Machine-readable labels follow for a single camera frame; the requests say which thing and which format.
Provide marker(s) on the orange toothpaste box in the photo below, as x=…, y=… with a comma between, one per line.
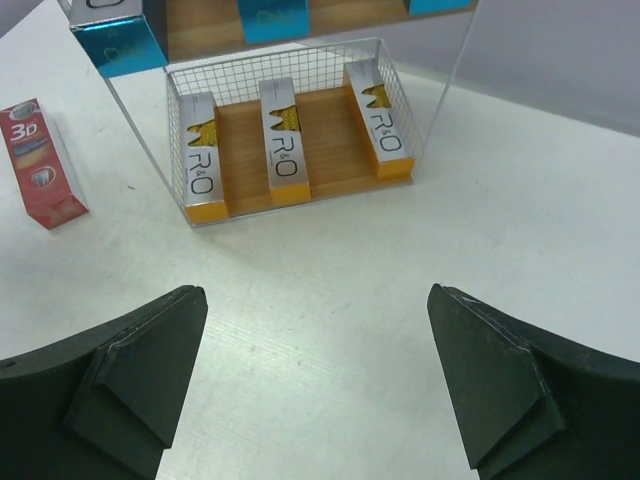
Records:
x=388, y=151
x=203, y=192
x=288, y=177

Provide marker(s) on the silver blue toothpaste box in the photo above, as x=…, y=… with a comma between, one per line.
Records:
x=265, y=21

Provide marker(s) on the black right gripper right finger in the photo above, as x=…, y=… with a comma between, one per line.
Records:
x=530, y=404

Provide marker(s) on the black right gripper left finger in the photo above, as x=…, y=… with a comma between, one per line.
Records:
x=104, y=403

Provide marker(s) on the red toothpaste box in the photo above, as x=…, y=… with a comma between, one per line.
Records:
x=48, y=184

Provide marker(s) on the teal toothpaste box with label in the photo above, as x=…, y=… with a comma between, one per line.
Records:
x=121, y=37

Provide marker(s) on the white wire wooden shelf rack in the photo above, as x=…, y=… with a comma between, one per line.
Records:
x=208, y=53

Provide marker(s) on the light blue toothpaste box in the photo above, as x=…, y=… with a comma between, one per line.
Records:
x=432, y=7

